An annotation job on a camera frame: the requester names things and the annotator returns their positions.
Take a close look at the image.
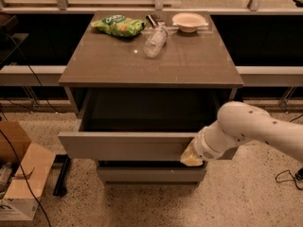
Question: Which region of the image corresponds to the grey top drawer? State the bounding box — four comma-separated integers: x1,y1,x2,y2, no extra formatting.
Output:
59,89,226,161

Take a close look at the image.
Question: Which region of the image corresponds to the grey drawer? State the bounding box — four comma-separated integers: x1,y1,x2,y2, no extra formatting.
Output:
97,161,206,184
59,89,226,161

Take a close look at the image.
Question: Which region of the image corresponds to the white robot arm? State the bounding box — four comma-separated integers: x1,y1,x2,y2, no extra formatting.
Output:
181,101,303,166

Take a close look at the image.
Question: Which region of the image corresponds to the grey lower drawer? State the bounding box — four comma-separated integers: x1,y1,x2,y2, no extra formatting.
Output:
97,161,206,184

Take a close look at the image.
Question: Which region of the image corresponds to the grey drawer cabinet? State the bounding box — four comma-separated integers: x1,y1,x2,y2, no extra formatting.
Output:
58,10,244,187

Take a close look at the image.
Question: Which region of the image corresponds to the clear plastic water bottle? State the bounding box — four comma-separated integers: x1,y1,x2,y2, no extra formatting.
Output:
143,25,168,58

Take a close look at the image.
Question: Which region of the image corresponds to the white bowl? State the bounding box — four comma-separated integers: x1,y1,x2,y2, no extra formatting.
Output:
172,12,208,33

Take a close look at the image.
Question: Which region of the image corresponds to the green chip bag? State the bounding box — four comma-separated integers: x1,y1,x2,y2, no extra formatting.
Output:
91,14,147,38

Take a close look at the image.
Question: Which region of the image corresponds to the brown cardboard box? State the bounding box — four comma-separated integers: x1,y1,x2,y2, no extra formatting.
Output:
0,121,55,221

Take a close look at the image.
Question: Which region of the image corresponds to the black cable right floor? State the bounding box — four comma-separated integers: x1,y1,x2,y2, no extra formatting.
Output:
275,113,303,191

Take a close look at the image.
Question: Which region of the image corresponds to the black cabinet foot rail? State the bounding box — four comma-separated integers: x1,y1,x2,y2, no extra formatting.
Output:
53,154,71,197

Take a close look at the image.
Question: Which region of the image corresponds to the black cable left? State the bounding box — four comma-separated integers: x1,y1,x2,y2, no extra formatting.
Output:
0,31,61,227

